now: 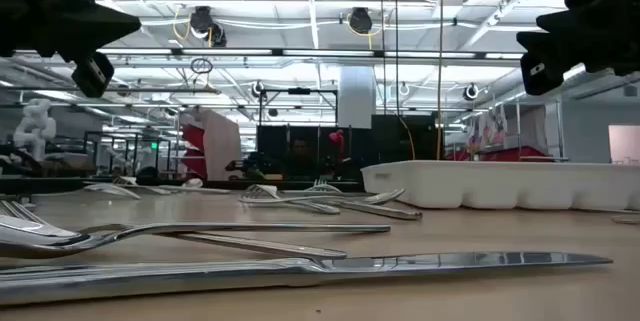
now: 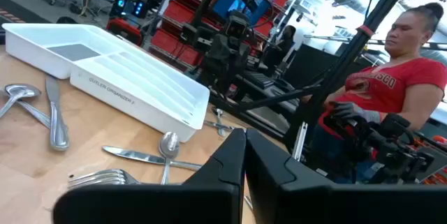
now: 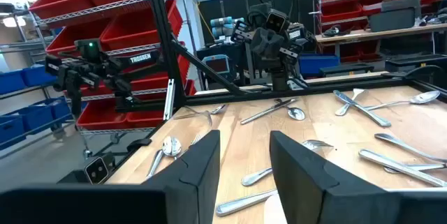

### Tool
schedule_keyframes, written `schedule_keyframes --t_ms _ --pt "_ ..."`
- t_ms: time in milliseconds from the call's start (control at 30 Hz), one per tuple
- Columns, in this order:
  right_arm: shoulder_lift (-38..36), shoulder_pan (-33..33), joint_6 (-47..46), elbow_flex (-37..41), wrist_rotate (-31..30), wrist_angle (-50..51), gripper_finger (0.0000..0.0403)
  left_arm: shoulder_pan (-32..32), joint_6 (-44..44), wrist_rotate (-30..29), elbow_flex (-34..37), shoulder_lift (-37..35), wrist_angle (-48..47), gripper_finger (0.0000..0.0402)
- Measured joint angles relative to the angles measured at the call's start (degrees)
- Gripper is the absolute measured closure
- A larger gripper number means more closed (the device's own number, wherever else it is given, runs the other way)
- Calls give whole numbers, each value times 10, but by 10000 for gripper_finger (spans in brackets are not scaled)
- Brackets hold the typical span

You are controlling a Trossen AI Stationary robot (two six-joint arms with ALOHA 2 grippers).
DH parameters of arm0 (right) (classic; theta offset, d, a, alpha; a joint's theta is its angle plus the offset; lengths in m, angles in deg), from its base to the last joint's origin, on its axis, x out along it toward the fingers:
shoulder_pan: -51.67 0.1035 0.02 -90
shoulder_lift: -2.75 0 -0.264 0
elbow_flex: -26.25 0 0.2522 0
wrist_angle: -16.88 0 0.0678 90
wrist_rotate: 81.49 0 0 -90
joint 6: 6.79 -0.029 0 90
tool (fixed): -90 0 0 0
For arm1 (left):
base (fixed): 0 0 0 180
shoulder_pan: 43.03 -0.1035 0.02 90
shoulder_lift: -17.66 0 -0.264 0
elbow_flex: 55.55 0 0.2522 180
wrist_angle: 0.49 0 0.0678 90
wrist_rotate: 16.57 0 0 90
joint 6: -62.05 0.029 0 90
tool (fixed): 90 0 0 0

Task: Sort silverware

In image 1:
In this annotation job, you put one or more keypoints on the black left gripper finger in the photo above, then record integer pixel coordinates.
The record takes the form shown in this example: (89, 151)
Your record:
(94, 75)
(100, 28)

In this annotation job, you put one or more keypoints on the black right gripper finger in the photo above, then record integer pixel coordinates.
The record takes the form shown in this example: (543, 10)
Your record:
(575, 22)
(545, 61)

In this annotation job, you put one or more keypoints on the silver metal fork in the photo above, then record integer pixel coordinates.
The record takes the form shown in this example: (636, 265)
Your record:
(260, 245)
(260, 191)
(324, 186)
(125, 181)

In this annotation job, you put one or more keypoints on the silver metal knife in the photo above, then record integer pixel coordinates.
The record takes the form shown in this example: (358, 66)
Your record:
(395, 212)
(450, 260)
(210, 190)

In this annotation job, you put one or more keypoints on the silver metal spoon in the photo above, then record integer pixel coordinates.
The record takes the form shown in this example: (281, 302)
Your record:
(250, 227)
(387, 196)
(192, 183)
(107, 190)
(627, 219)

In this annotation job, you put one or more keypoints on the metal shelf rack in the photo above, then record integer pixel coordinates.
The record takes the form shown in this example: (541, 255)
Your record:
(518, 126)

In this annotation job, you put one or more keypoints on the white robot figure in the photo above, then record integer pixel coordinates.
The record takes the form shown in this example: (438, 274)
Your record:
(35, 121)

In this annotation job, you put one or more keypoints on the colourful hanging cloth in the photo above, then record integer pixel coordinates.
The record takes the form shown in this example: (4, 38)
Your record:
(492, 128)

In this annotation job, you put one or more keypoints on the green exit sign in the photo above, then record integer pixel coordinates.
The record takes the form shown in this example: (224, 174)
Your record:
(154, 145)

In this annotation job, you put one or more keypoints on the white plastic cutlery tray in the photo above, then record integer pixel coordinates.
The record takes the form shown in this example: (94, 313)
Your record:
(500, 183)

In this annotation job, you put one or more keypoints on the red and pink partition panel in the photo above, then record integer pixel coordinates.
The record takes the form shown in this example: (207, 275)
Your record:
(220, 146)

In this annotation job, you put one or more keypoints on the black panel screens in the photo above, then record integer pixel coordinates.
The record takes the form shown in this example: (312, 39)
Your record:
(390, 141)

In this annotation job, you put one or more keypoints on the white square pillar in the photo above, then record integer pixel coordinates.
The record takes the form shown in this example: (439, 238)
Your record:
(357, 96)

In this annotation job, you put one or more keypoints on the person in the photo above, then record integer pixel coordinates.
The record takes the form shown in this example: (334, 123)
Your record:
(301, 153)

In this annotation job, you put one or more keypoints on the black workstation frame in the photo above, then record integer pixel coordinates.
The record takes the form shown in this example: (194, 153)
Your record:
(115, 134)

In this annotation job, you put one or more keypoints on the pink wall board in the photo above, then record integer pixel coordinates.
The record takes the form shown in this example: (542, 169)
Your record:
(625, 143)

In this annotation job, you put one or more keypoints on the black metal table frame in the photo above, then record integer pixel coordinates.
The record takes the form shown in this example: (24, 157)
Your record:
(50, 185)

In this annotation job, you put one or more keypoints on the black camera equipment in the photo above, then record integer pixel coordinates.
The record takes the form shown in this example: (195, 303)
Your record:
(255, 163)

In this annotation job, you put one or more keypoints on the black metal rig frame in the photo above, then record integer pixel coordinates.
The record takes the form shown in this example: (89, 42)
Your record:
(299, 91)

